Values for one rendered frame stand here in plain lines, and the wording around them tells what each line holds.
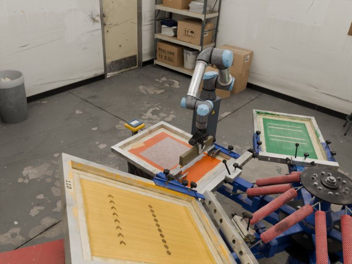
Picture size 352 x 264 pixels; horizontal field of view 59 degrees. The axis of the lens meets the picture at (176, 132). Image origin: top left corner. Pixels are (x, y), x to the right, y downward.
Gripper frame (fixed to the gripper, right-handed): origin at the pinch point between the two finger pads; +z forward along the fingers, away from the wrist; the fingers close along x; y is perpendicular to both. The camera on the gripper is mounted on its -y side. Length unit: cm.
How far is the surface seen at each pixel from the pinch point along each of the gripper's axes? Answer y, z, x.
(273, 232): -35, -5, -74
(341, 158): 256, 110, -64
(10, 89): 6, 56, 313
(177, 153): 4.1, 13.7, 20.4
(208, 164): 9.5, 13.7, -5.2
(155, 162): -16.7, 13.6, 24.3
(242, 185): -3.1, 5.4, -39.9
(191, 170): -5.2, 13.6, -0.8
